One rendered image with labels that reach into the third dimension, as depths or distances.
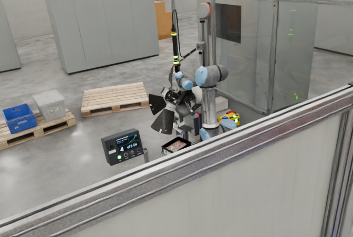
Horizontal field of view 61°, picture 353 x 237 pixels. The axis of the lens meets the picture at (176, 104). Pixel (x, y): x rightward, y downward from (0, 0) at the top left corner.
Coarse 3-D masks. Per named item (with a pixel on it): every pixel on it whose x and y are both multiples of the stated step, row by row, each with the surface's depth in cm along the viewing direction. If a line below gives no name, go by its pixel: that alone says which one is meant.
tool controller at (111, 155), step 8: (112, 136) 217; (120, 136) 213; (128, 136) 216; (136, 136) 219; (104, 144) 211; (112, 144) 211; (120, 144) 214; (128, 144) 216; (136, 144) 219; (112, 152) 212; (128, 152) 217; (136, 152) 220; (112, 160) 212; (120, 160) 215
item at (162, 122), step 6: (162, 114) 283; (168, 114) 282; (156, 120) 283; (162, 120) 281; (168, 120) 280; (156, 126) 282; (162, 126) 280; (168, 126) 279; (162, 132) 278; (168, 132) 277
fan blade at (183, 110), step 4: (176, 104) 272; (184, 104) 269; (196, 104) 265; (200, 104) 262; (180, 108) 266; (184, 108) 264; (188, 108) 262; (192, 108) 260; (196, 108) 258; (180, 112) 261; (184, 112) 259; (188, 112) 258; (180, 116) 258; (184, 116) 256
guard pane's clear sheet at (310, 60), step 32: (192, 0) 341; (224, 0) 294; (256, 0) 258; (192, 32) 360; (224, 32) 307; (256, 32) 268; (288, 32) 238; (320, 32) 214; (352, 32) 194; (192, 64) 380; (224, 64) 322; (256, 64) 279; (288, 64) 246; (320, 64) 221; (352, 64) 200; (256, 96) 291; (288, 96) 256
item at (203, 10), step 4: (200, 4) 302; (204, 4) 301; (208, 4) 303; (196, 8) 306; (200, 8) 304; (204, 8) 302; (208, 8) 301; (196, 12) 307; (200, 12) 306; (204, 12) 304; (208, 12) 302; (200, 16) 307; (204, 16) 306; (208, 16) 306
